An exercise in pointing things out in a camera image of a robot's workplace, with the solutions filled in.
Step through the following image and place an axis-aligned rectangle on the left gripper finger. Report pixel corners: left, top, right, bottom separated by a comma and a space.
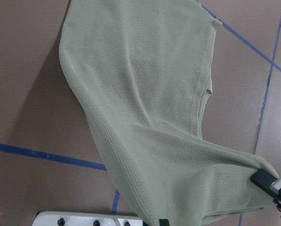
159, 219, 169, 226

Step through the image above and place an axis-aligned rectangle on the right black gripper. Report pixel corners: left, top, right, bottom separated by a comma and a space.
250, 169, 281, 213

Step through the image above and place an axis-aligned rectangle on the olive green t-shirt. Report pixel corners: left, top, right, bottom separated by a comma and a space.
59, 0, 277, 226

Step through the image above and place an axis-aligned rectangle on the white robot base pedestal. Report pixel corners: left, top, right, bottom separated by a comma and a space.
32, 211, 143, 226

